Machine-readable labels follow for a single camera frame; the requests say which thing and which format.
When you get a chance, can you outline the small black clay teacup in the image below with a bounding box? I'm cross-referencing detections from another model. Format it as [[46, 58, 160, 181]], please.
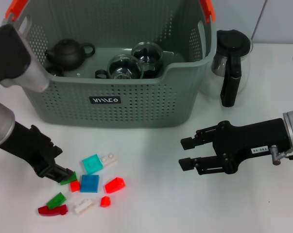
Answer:
[[45, 65, 65, 77]]

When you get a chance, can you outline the large orange sloped brick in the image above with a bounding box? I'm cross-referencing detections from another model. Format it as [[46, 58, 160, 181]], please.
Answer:
[[104, 177, 126, 194]]

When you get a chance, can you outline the green building brick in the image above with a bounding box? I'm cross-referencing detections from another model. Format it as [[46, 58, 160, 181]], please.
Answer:
[[46, 191, 67, 210], [60, 171, 78, 186]]

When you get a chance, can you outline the small orange sloped brick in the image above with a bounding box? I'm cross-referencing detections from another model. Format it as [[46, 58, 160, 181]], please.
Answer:
[[100, 196, 112, 208]]

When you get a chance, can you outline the dark red curved brick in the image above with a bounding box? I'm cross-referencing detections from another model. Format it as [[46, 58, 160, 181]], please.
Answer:
[[37, 203, 69, 216]]

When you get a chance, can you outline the black clay teapot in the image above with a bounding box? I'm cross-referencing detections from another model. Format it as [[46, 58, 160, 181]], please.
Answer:
[[44, 38, 96, 71]]

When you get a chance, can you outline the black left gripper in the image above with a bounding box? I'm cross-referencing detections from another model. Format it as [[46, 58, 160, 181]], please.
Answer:
[[0, 120, 76, 183]]

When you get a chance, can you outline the blue square building brick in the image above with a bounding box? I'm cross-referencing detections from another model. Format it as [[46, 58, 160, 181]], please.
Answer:
[[80, 174, 100, 193]]

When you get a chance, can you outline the white building brick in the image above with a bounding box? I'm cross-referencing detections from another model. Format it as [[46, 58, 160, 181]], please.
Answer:
[[73, 198, 93, 215], [100, 153, 119, 167]]

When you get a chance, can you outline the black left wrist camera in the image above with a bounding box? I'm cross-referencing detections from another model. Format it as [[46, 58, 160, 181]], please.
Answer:
[[0, 24, 32, 83]]

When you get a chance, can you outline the grey perforated storage basket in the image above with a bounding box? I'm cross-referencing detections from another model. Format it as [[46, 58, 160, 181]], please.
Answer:
[[0, 0, 217, 128]]

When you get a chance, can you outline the teal square building brick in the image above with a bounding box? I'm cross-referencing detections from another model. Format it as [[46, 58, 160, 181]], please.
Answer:
[[82, 154, 103, 175]]

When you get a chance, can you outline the glass carafe black lid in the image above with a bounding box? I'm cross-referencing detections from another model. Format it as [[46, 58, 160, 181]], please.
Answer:
[[208, 29, 254, 108]]

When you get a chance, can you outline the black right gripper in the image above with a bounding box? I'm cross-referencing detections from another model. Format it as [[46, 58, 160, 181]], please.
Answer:
[[178, 118, 292, 175]]

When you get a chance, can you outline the small orange square brick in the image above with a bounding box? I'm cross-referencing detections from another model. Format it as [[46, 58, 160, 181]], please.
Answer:
[[69, 181, 81, 193]]

